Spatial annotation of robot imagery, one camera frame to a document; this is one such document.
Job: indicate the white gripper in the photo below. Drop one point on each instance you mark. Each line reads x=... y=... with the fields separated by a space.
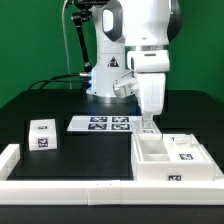
x=150 y=95

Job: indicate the white cabinet door panel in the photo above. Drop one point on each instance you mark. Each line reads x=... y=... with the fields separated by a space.
x=137 y=128
x=185 y=148

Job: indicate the white cabinet body box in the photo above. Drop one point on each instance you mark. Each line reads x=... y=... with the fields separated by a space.
x=150 y=162

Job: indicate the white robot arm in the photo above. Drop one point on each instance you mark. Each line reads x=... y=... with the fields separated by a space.
x=132 y=56

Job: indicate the small white cabinet top block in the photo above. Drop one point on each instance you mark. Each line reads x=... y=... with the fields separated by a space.
x=42 y=135

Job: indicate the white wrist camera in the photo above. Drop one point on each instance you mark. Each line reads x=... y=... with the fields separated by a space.
x=124 y=86

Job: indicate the white marker base plate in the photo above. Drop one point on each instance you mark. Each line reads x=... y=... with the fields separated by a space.
x=102 y=123

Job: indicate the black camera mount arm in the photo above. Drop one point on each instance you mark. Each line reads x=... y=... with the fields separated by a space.
x=81 y=33

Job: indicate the white U-shaped fence frame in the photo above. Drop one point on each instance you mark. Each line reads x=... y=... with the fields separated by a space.
x=103 y=192

